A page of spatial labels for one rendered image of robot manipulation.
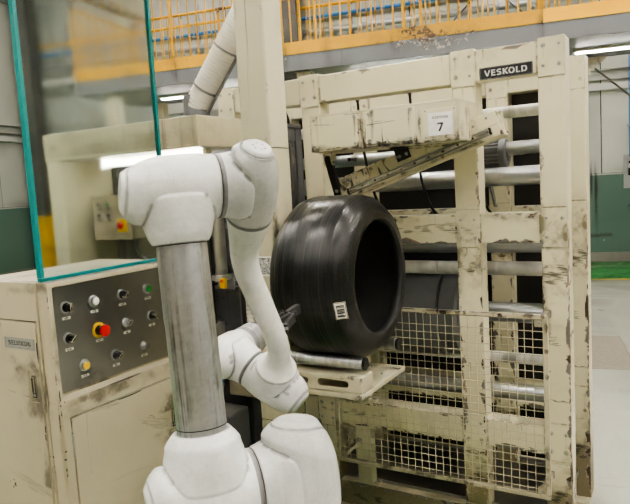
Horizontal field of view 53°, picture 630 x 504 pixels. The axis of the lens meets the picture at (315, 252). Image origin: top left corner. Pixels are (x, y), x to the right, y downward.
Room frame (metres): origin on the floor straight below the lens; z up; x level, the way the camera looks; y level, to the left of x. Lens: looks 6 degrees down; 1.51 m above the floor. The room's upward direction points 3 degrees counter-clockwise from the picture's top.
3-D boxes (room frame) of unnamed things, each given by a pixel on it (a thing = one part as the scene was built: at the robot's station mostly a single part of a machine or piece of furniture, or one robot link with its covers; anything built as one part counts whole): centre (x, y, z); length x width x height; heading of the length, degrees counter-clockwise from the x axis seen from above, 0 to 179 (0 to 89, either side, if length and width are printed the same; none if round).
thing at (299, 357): (2.19, 0.00, 0.90); 0.35 x 0.05 x 0.05; 59
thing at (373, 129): (2.51, -0.33, 1.71); 0.61 x 0.25 x 0.15; 59
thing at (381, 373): (2.32, -0.07, 0.80); 0.37 x 0.36 x 0.02; 149
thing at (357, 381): (2.20, 0.00, 0.84); 0.36 x 0.09 x 0.06; 59
